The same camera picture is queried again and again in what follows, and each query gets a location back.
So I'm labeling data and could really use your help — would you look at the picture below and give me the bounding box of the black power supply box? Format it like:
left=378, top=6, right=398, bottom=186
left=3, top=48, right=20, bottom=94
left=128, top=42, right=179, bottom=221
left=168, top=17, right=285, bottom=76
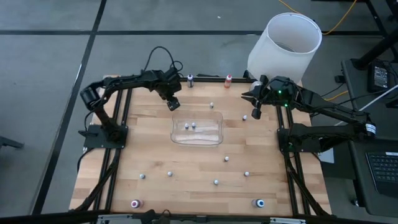
left=368, top=62, right=391, bottom=93

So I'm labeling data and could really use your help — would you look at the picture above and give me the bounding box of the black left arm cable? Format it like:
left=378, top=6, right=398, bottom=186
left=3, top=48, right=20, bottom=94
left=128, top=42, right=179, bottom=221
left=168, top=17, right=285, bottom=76
left=143, top=45, right=184, bottom=74

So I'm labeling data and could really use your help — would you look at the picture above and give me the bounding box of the white cable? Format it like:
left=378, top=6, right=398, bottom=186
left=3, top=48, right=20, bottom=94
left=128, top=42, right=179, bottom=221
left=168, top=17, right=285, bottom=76
left=357, top=83, right=398, bottom=111

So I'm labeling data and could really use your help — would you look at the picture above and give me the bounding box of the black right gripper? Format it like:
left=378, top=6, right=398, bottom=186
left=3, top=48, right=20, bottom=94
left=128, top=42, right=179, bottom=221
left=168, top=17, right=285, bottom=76
left=241, top=75, right=271, bottom=120

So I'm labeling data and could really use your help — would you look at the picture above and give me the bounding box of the clear plastic bin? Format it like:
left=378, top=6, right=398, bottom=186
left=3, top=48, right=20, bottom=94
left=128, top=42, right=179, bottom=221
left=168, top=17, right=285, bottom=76
left=170, top=110, right=224, bottom=147

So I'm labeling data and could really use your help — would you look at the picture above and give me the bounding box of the black aluminium table frame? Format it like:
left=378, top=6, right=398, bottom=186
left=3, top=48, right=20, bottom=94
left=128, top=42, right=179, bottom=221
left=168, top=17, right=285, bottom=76
left=70, top=68, right=332, bottom=218

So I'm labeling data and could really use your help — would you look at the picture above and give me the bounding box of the silver table lamp white shade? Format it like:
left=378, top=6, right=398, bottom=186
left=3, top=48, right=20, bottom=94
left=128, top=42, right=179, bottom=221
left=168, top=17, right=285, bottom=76
left=247, top=12, right=323, bottom=94

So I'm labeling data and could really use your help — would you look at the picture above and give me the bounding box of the black side desk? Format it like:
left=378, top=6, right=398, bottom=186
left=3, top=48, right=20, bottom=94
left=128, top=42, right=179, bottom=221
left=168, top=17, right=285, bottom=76
left=340, top=57, right=398, bottom=218

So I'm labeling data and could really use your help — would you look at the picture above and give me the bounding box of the black stand foot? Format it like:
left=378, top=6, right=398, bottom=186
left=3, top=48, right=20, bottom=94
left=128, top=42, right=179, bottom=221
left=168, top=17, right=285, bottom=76
left=0, top=136, right=25, bottom=150

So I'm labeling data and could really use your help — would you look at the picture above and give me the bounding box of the black stand leg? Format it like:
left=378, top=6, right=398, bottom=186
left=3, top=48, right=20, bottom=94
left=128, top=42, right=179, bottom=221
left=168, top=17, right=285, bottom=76
left=351, top=30, right=398, bottom=71

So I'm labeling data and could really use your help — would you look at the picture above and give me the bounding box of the yellow extension cord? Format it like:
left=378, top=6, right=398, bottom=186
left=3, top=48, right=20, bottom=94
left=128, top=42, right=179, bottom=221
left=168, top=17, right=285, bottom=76
left=325, top=90, right=349, bottom=102
left=278, top=0, right=358, bottom=35

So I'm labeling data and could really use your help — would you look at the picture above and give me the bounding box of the black laptop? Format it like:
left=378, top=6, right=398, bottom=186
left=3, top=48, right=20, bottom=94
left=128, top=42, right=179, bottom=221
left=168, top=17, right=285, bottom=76
left=365, top=151, right=398, bottom=200

